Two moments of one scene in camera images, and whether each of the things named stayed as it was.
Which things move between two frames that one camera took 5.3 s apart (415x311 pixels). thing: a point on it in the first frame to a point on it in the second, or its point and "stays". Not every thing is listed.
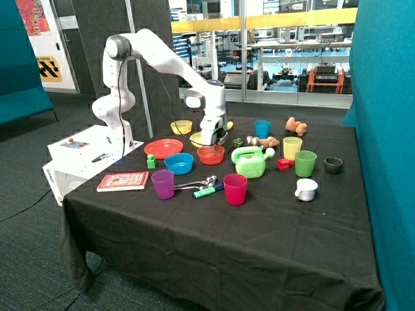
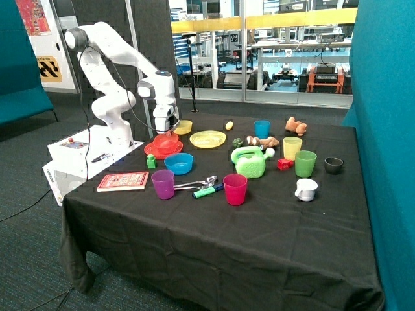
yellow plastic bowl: [184, 126] stays
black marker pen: [100, 157] stays
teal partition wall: [382, 109] stays
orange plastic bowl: [209, 157] to [165, 144]
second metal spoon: [198, 188] stays
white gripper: [214, 130] to [166, 113]
